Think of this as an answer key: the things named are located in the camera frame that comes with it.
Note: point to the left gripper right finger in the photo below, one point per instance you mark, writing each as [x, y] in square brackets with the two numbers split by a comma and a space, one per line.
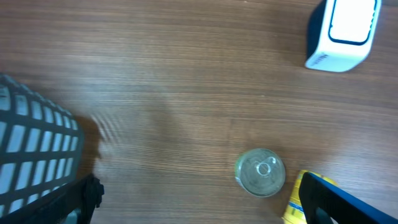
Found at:
[323, 202]

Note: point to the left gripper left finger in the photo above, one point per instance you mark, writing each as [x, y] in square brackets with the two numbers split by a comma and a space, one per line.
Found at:
[73, 202]

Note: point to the yellow mentos bottle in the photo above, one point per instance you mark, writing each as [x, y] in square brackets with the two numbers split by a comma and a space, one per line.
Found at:
[294, 212]

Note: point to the silver tin can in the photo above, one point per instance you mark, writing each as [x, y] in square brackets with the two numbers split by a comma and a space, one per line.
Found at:
[260, 172]

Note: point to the white barcode scanner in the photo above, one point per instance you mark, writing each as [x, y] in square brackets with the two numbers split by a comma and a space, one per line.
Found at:
[340, 34]

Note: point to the grey plastic basket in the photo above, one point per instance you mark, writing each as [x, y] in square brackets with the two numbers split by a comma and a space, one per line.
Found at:
[41, 145]

